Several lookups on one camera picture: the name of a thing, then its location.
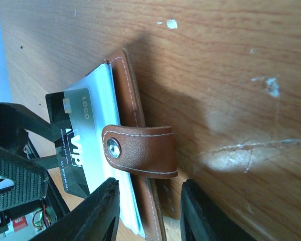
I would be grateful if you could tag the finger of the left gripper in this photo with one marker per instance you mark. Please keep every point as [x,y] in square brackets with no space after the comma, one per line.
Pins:
[30,177]

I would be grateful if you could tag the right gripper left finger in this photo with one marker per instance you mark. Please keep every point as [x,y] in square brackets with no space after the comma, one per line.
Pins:
[95,218]

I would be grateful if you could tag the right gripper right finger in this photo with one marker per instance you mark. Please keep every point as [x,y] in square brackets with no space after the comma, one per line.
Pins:
[202,219]

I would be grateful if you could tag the brown leather card holder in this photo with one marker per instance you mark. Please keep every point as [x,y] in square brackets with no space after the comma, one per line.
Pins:
[131,152]

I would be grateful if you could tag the black VIP credit card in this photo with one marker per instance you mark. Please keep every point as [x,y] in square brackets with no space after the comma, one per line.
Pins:
[75,139]

